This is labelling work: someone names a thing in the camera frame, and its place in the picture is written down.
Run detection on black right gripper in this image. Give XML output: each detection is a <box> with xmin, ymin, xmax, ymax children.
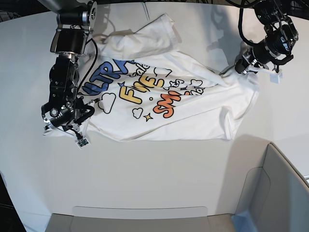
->
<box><xmin>42</xmin><ymin>98</ymin><xmax>99</xmax><ymax>140</ymax></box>

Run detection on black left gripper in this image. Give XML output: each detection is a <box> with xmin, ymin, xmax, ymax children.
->
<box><xmin>235</xmin><ymin>48</ymin><xmax>282</xmax><ymax>75</ymax></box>

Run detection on white printed t-shirt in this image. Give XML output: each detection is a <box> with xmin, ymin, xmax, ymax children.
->
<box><xmin>42</xmin><ymin>13</ymin><xmax>261</xmax><ymax>143</ymax></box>

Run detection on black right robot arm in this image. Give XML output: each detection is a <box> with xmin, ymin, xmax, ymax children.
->
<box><xmin>40</xmin><ymin>0</ymin><xmax>97</xmax><ymax>142</ymax></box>

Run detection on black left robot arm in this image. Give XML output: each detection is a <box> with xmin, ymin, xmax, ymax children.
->
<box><xmin>235</xmin><ymin>0</ymin><xmax>298</xmax><ymax>76</ymax></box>

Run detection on grey cardboard box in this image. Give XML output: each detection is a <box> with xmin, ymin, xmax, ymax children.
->
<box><xmin>46</xmin><ymin>143</ymin><xmax>309</xmax><ymax>232</ymax></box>

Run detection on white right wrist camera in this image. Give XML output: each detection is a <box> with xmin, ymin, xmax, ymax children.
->
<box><xmin>75</xmin><ymin>138</ymin><xmax>89</xmax><ymax>149</ymax></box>

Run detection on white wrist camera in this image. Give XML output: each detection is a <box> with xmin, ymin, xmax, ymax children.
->
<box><xmin>270</xmin><ymin>69</ymin><xmax>282</xmax><ymax>84</ymax></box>
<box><xmin>75</xmin><ymin>138</ymin><xmax>89</xmax><ymax>149</ymax></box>

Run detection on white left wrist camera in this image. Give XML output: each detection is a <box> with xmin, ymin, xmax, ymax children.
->
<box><xmin>270</xmin><ymin>69</ymin><xmax>282</xmax><ymax>84</ymax></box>

